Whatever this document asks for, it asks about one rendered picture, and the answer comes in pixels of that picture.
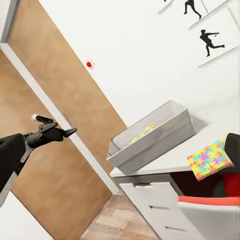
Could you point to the jigsaw puzzle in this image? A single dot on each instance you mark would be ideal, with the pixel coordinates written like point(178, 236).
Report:
point(209, 160)
point(147, 130)

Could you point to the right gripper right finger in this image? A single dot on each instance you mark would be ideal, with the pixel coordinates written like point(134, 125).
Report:
point(232, 149)

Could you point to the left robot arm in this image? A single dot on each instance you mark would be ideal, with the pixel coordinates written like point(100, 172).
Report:
point(46, 134)

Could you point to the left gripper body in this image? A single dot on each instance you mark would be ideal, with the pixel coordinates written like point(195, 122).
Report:
point(56, 136)

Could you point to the toy box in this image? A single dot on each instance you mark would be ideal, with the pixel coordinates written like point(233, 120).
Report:
point(173, 126)

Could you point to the electric switch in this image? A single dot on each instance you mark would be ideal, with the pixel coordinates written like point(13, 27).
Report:
point(88, 62)

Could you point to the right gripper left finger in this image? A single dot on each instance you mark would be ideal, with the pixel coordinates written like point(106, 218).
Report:
point(12, 150)

